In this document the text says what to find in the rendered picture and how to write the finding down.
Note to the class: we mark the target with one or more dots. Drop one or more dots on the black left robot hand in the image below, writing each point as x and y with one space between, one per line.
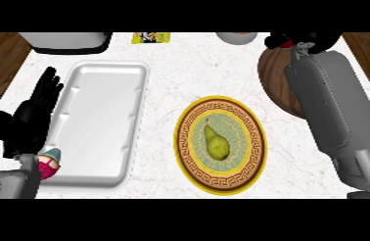
30 120

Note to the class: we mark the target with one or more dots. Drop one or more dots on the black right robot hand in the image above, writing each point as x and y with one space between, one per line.
309 39

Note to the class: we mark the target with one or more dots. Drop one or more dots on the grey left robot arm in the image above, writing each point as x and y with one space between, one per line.
17 179

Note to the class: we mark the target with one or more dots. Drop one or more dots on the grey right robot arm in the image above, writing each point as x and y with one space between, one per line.
332 114

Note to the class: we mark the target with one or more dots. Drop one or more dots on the brown wooden bowl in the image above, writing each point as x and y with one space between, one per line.
275 78

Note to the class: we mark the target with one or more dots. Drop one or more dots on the patterned yellow-rimmed plate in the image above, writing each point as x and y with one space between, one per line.
192 147

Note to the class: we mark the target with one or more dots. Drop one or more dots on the white rectangular tray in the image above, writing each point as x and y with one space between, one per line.
100 120

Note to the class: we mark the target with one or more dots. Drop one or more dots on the grey round container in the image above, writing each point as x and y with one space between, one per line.
237 37

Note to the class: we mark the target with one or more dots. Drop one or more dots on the grey and black appliance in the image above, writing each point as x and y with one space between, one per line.
67 41

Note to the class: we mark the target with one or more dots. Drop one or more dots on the yellow printed box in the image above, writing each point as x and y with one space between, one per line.
151 37

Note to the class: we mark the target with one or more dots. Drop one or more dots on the green pear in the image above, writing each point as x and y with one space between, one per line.
216 143

